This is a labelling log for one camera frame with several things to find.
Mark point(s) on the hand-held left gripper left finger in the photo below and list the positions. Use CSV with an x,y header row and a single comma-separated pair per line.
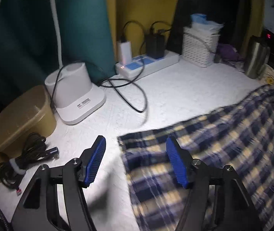
x,y
94,160

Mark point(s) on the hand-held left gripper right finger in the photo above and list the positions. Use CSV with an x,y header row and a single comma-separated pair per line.
x,y
176,163

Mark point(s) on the plaid pants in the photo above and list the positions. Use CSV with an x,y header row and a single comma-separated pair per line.
x,y
235,137

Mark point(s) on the white desk lamp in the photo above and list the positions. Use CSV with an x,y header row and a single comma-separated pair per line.
x,y
79,93

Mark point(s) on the tan lidded container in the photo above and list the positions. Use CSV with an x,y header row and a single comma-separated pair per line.
x,y
23,122

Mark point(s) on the white power strip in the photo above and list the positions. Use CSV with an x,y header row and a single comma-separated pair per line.
x,y
161,61

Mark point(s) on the white woven basket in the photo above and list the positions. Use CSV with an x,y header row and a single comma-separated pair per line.
x,y
194,55

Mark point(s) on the white charger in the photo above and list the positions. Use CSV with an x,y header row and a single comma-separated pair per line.
x,y
123,51

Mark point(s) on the black power adapter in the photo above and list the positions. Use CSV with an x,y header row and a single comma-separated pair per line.
x,y
155,45

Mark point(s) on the purple object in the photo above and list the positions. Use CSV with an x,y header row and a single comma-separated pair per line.
x,y
226,50

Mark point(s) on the cream mug with bear print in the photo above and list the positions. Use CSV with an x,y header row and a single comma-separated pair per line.
x,y
270,77

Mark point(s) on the steel tumbler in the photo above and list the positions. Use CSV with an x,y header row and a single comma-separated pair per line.
x,y
255,57

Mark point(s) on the plastic tissue pack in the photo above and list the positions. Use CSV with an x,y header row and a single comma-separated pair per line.
x,y
204,25

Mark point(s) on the teal curtain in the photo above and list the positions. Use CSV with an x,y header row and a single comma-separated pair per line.
x,y
84,16

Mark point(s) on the yellow curtain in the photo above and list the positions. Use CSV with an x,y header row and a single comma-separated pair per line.
x,y
146,2
257,9

